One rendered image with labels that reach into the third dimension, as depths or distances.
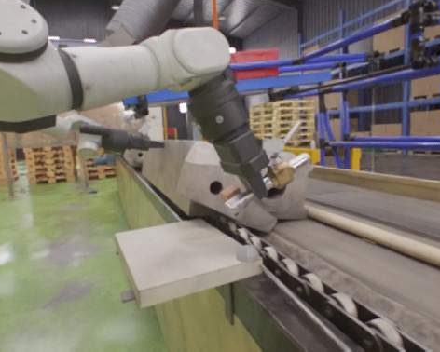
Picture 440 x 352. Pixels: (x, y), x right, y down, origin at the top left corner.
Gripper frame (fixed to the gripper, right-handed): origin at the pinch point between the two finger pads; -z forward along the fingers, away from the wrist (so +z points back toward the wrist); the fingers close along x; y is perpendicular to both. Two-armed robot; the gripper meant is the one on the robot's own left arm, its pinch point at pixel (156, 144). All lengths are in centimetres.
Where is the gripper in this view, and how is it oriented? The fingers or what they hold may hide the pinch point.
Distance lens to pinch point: 119.4
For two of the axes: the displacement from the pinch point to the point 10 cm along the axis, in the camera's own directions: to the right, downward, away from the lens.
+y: 1.1, -9.9, -0.4
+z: -9.3, -0.8, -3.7
